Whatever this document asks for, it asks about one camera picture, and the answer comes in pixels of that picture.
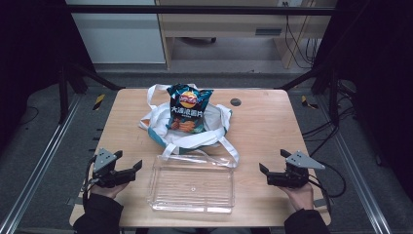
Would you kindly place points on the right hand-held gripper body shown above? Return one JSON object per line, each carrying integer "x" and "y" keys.
{"x": 302, "y": 160}

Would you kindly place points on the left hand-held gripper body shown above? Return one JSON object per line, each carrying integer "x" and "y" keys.
{"x": 104, "y": 162}

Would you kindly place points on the clear plastic tray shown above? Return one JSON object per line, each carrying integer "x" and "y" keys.
{"x": 191, "y": 185}

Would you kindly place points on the white teal tote bag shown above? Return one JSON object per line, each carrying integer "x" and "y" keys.
{"x": 214, "y": 123}

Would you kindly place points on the dark blue chips bag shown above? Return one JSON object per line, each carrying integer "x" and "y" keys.
{"x": 188, "y": 109}

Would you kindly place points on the person's left hand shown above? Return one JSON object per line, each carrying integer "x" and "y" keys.
{"x": 108, "y": 190}

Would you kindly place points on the person's right hand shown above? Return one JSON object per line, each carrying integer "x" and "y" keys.
{"x": 300, "y": 196}

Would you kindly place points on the grey tape piece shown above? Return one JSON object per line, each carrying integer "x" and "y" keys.
{"x": 74, "y": 201}
{"x": 319, "y": 202}

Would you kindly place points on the yellow black tape strip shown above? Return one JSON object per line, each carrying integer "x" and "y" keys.
{"x": 307, "y": 102}
{"x": 98, "y": 102}

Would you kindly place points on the dark round table grommet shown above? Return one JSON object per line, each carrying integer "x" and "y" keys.
{"x": 235, "y": 102}

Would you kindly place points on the black metal stand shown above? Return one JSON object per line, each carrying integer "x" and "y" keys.
{"x": 63, "y": 94}
{"x": 332, "y": 94}

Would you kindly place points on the dark curtain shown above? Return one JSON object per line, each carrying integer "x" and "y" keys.
{"x": 29, "y": 48}
{"x": 380, "y": 81}

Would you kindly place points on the white cabinet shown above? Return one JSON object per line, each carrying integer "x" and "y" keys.
{"x": 120, "y": 39}

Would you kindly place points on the metal floor rail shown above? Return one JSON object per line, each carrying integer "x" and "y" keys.
{"x": 360, "y": 182}
{"x": 39, "y": 162}

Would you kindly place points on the black horizontal frame bar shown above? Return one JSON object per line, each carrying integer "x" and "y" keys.
{"x": 195, "y": 9}

